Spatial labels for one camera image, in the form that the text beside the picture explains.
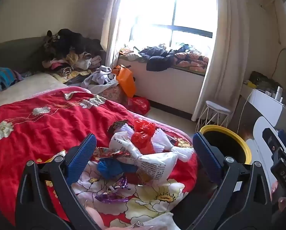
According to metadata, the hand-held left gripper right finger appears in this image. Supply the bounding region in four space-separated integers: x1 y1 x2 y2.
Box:
186 132 273 230

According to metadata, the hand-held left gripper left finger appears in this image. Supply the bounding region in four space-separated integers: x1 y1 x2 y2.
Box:
15 133 102 230

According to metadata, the red snack wrapper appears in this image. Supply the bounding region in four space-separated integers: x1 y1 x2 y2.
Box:
93 146 131 160

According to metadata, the white foam fruit net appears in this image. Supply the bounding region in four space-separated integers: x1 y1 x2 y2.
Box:
153 128 195 163
119 123 137 135

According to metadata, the yellow rimmed round bin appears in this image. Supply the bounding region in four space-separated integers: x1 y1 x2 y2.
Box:
199 125 252 166

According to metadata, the blue crocheted yarn piece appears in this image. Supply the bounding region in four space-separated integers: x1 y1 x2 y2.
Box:
97 159 137 179

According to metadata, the dark snack wrapper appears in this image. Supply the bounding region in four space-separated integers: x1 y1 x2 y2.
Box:
108 120 129 133

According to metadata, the purple foil wrapper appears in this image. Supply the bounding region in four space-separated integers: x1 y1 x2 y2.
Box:
95 176 129 203

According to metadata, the white printed plastic package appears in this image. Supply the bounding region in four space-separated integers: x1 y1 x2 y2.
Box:
109 132 179 181

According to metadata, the red plastic bag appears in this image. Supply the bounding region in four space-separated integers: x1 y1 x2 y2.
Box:
131 118 158 155

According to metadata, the white scalloped drawer cabinet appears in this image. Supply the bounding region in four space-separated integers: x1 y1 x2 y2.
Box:
246 116 286 170

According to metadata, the white vanity desk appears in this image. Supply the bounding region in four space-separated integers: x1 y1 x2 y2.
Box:
240 85 286 131

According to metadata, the red floral blanket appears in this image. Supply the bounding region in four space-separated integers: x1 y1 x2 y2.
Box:
0 86 198 230

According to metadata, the dark olive bag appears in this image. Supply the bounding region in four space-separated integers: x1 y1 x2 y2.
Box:
250 71 275 88

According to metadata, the floral fabric bag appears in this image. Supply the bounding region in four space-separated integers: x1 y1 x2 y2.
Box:
89 77 128 104

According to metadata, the red printed shopping bag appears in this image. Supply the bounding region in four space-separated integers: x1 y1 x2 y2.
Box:
127 96 150 115

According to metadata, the white window seat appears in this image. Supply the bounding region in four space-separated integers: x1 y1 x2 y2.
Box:
118 53 207 120

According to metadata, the pale grey garment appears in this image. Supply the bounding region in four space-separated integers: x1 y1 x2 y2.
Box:
82 65 116 89

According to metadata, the orange paper bag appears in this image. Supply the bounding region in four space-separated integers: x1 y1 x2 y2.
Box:
112 65 136 98

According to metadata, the beige bed mattress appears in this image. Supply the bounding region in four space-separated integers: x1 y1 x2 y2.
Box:
0 73 69 111

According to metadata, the orange patterned blanket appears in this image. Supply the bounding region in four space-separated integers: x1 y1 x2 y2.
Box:
174 49 209 72

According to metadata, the wide cream curtain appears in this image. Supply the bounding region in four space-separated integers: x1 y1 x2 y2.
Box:
191 0 250 122

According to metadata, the dark blue jacket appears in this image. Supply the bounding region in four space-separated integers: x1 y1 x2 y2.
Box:
138 47 176 72

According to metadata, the pale crumpled garment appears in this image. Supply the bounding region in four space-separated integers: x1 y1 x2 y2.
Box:
119 44 143 61

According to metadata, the blue and pink cloth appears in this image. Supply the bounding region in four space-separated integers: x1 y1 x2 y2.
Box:
0 62 23 93

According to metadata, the pile of clothes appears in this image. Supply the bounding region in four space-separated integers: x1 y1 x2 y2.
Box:
41 29 107 82

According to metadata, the grey bed headboard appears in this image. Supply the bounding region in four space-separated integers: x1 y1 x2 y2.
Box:
0 36 52 77

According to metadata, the narrow cream curtain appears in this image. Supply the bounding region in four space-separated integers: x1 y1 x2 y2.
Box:
100 0 134 67

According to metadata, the white cable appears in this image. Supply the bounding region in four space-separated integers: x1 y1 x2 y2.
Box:
236 91 252 135

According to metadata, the white wire stool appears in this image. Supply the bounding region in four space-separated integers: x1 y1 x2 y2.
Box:
196 100 232 133

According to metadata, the grey cable loop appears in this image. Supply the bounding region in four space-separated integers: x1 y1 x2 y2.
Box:
272 48 286 79

